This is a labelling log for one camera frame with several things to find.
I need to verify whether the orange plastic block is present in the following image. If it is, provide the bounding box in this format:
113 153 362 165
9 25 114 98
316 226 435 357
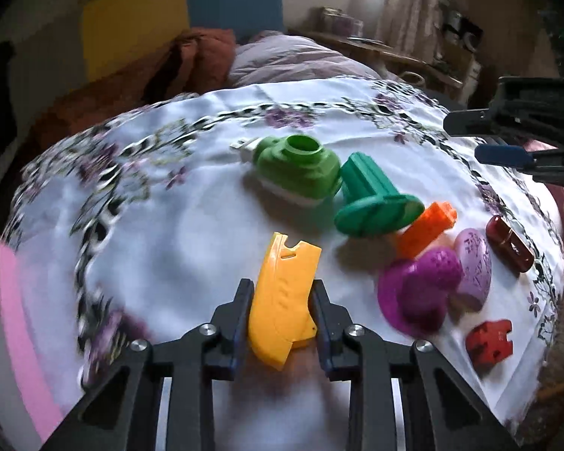
395 201 458 260

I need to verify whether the sheer curtain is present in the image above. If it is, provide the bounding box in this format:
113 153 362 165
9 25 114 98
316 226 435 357
381 0 456 57

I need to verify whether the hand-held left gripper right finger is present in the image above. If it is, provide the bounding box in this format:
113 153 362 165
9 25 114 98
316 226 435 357
310 279 522 451

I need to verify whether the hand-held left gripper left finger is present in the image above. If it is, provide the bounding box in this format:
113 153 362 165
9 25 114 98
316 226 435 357
40 278 255 451

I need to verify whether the white tray with pink rim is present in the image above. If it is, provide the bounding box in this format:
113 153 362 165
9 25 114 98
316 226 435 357
0 239 85 447

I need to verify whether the yellow and blue padded headboard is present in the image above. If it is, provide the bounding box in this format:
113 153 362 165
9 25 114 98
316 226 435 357
80 0 285 83

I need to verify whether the wooden side table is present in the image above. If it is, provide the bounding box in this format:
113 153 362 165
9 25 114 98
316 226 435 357
305 30 466 90

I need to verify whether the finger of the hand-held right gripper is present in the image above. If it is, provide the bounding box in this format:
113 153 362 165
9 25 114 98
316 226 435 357
475 145 564 186
443 109 499 137

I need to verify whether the dark green ribbed toy piece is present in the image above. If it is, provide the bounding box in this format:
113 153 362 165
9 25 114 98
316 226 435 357
334 151 425 238

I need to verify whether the lilac duvet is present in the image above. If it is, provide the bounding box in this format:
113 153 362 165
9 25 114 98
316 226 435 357
228 29 381 88

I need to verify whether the yellow plastic toy piece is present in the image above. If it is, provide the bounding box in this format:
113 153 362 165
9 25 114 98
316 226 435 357
247 232 322 370

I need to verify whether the white floral tablecloth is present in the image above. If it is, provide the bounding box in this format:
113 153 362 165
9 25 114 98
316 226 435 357
0 77 564 451

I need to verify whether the brown blanket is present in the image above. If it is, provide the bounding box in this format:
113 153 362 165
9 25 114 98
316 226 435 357
28 28 238 151

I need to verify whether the green plug-in device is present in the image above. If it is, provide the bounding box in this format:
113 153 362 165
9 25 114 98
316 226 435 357
230 134 343 207

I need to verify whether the red puzzle piece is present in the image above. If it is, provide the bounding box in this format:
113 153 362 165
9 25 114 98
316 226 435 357
465 319 514 367

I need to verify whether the light purple heart-shaped piece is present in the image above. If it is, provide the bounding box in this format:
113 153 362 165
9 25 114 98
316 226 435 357
453 228 493 312

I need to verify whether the dark red plastic block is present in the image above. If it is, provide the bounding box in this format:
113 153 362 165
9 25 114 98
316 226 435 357
485 215 535 273

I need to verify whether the purple mushroom-shaped toy piece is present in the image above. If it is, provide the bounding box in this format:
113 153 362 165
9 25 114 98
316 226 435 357
377 247 464 336

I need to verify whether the cluttered shelf unit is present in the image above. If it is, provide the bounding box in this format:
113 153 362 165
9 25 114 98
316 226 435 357
439 7 485 76

